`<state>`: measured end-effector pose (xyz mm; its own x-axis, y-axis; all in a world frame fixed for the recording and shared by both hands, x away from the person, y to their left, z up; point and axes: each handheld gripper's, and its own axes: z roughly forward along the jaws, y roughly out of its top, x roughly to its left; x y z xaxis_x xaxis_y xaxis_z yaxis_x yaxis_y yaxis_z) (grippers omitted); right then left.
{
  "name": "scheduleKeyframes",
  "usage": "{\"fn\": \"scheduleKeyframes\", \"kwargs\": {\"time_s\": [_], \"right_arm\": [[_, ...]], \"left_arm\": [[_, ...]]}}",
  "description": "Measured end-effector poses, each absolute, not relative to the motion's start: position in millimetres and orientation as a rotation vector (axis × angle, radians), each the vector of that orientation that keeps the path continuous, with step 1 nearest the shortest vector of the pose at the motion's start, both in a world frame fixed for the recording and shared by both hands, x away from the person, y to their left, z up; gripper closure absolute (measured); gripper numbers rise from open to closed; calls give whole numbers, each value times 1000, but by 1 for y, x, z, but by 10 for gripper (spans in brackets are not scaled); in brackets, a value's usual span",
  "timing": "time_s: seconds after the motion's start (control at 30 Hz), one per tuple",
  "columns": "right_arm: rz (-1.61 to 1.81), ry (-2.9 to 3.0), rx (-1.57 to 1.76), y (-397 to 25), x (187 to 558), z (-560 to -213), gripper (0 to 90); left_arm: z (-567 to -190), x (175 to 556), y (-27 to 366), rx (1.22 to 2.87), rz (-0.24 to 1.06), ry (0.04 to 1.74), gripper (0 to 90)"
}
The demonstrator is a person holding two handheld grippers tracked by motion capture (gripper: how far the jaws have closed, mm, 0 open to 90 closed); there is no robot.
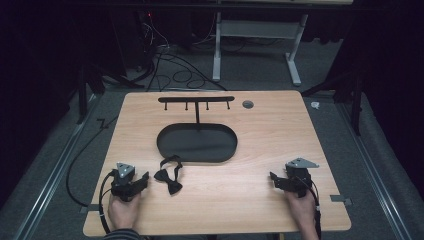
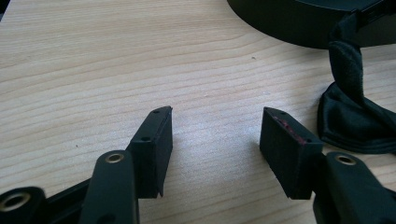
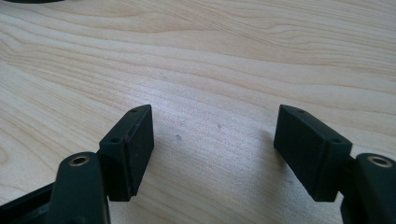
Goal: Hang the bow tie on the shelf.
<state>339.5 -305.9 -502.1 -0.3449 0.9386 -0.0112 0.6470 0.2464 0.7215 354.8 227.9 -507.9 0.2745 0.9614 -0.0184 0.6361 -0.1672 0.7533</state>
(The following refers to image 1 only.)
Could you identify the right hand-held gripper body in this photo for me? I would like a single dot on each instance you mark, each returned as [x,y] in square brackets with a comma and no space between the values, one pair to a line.
[299,178]

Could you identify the black bow tie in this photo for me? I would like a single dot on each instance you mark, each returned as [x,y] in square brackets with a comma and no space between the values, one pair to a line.
[168,178]

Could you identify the crumpled white paper scrap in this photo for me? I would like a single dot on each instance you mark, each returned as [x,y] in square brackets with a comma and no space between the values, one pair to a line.
[315,105]

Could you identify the black tripod stand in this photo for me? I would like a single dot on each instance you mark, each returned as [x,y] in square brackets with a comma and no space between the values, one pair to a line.
[356,100]
[82,93]

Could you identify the black hook rack with tray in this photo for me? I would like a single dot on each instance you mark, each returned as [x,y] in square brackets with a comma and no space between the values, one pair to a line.
[196,142]

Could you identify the person's right hand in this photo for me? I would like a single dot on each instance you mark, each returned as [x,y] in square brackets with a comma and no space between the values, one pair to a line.
[301,210]

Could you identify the white metal desk frame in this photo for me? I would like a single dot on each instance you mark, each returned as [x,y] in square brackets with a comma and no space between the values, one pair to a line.
[253,29]

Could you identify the person's left hand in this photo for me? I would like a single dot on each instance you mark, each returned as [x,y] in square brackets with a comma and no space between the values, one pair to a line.
[122,213]

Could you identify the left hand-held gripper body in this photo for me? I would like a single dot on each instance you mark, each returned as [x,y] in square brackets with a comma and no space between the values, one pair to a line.
[124,180]

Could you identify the metal floor rail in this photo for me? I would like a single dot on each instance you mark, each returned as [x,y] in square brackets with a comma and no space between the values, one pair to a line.
[50,180]
[373,166]

